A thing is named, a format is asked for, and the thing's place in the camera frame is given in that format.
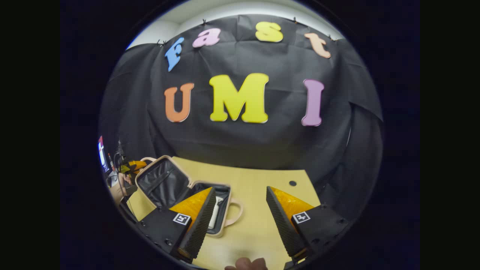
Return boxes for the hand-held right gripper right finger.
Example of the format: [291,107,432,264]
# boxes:
[266,186,352,263]

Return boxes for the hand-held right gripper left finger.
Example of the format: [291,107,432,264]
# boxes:
[135,187,218,264]

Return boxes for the pink suitcase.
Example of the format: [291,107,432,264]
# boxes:
[134,154,244,238]

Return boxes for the red white blue banner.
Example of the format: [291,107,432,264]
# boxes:
[98,135,110,173]

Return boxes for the black backdrop cloth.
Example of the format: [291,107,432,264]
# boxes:
[99,14,384,222]

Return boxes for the white cream tube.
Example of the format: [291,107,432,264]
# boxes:
[208,196,225,230]

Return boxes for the black equipment stand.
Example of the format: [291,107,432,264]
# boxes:
[115,140,125,167]

